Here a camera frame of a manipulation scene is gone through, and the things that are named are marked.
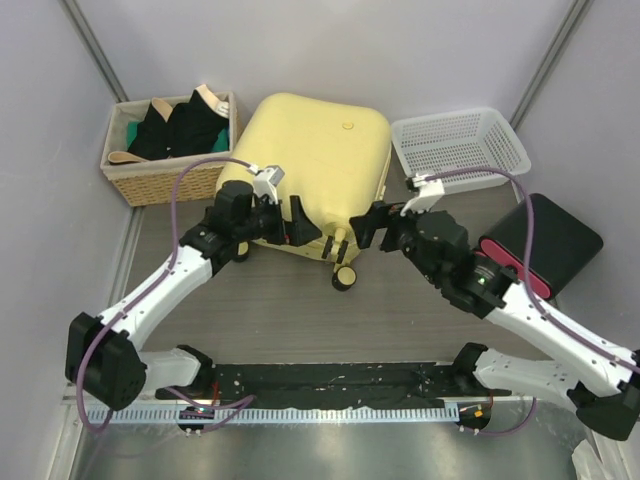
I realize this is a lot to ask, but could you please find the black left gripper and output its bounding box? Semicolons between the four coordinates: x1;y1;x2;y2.
235;194;321;247

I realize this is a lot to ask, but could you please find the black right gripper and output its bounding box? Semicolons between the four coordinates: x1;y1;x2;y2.
349;196;441;285

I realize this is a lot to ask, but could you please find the yellow hard-shell suitcase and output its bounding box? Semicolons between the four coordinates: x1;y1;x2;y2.
216;93;391;291

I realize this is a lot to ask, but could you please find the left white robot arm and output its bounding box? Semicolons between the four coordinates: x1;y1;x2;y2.
65;181;322;411

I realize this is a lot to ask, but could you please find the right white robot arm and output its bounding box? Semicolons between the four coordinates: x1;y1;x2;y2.
350;202;639;441

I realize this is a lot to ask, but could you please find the white plastic mesh basket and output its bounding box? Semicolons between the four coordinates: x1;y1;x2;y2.
391;107;531;177

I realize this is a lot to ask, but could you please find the green cloth in basket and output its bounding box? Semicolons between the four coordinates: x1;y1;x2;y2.
126;121;230;153

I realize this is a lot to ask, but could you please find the beige item with white tag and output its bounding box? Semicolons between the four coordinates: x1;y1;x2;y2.
195;84;230;119

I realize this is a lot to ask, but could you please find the black clothing in basket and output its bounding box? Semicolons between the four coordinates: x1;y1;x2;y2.
126;89;229;161

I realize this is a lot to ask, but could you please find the woven wicker basket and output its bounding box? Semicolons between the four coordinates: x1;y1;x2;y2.
102;89;237;208

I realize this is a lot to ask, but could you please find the black and pink drawer box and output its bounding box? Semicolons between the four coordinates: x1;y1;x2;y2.
479;193;604;300

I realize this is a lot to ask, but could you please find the beige shoe insole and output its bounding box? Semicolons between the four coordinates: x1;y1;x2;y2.
107;151;148;165

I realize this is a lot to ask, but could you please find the crumpled white plastic bag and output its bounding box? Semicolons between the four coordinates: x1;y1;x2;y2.
571;440;609;480

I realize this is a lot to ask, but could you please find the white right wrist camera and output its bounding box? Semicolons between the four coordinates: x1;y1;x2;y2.
400;174;445;216

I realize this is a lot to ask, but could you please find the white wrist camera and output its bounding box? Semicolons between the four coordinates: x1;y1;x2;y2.
247;164;285;204
400;174;445;216

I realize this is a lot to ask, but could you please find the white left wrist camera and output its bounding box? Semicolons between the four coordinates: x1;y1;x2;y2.
247;164;285;204

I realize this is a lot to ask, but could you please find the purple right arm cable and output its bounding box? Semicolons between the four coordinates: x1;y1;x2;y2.
414;167;640;436

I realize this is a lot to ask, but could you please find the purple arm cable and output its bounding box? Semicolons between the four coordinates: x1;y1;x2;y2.
414;167;640;436
74;157;261;436

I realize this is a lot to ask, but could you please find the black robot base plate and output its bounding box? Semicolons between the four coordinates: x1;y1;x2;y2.
199;360;511;409

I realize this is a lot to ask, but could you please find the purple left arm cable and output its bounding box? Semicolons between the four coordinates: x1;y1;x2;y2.
74;157;261;436

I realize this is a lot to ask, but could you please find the white slotted cable duct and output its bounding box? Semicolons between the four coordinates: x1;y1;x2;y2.
110;404;459;425

